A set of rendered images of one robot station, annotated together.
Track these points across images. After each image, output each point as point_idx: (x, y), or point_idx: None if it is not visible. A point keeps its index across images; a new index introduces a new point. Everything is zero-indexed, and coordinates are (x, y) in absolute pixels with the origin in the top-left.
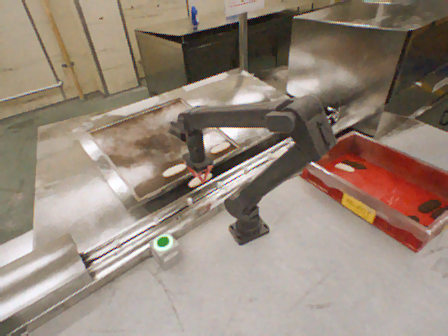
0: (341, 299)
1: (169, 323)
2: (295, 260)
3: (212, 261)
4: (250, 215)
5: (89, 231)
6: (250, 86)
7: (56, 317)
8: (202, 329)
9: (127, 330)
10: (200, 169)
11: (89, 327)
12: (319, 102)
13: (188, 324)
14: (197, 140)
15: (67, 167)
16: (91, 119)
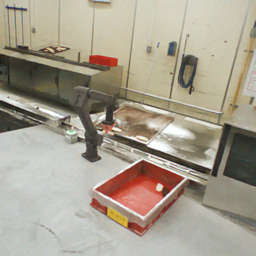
0: (57, 179)
1: (43, 144)
2: (76, 168)
3: (71, 150)
4: (87, 143)
5: (80, 126)
6: (216, 139)
7: (44, 127)
8: (41, 150)
9: (40, 138)
10: (102, 122)
11: (41, 132)
12: (87, 91)
13: (43, 147)
14: (107, 109)
15: None
16: (135, 103)
